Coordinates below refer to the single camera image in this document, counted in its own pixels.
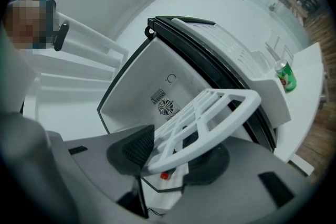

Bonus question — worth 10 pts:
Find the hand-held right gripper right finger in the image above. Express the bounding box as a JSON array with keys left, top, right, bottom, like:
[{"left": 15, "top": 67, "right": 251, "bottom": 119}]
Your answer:
[{"left": 160, "top": 140, "right": 313, "bottom": 222}]

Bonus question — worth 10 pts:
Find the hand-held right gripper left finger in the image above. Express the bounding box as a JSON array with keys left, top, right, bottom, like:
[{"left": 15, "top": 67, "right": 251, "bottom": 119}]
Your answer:
[{"left": 48, "top": 124, "right": 155, "bottom": 222}]

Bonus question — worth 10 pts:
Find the white wire fridge shelf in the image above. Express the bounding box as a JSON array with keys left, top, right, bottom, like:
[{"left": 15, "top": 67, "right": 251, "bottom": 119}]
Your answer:
[{"left": 141, "top": 88, "right": 262, "bottom": 175}]

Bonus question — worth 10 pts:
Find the black mini fridge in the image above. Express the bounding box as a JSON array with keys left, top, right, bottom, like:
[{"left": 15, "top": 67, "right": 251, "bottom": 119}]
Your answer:
[{"left": 96, "top": 15, "right": 278, "bottom": 194}]

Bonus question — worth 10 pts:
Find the white desk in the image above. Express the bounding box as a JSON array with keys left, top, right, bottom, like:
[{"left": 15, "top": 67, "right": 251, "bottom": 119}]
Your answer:
[{"left": 22, "top": 41, "right": 329, "bottom": 178}]

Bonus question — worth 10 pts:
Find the green soda can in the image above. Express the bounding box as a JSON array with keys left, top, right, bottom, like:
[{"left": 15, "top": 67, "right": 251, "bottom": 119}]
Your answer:
[{"left": 274, "top": 59, "right": 297, "bottom": 92}]

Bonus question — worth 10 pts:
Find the person's face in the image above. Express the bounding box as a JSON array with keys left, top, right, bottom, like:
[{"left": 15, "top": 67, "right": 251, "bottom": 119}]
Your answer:
[{"left": 2, "top": 0, "right": 48, "bottom": 50}]

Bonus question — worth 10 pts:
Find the black head camera mount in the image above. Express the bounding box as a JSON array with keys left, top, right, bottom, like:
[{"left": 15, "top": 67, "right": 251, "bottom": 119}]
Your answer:
[{"left": 44, "top": 0, "right": 70, "bottom": 52}]

